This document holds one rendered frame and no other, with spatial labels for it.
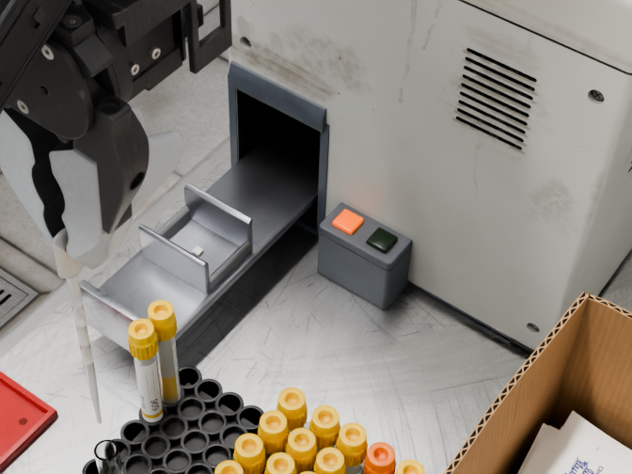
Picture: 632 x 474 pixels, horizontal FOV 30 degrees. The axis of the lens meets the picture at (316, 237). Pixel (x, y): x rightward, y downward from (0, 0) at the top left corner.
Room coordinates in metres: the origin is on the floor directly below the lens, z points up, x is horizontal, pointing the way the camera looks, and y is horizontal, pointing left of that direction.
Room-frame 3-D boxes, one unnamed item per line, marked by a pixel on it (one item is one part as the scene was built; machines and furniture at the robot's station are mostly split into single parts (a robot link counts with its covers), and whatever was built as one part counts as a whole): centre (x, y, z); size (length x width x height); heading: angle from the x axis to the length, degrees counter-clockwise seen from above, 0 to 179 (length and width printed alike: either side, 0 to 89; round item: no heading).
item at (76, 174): (0.34, 0.08, 1.17); 0.06 x 0.03 x 0.09; 145
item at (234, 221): (0.54, 0.07, 0.92); 0.21 x 0.07 x 0.05; 146
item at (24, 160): (0.36, 0.11, 1.17); 0.06 x 0.03 x 0.09; 145
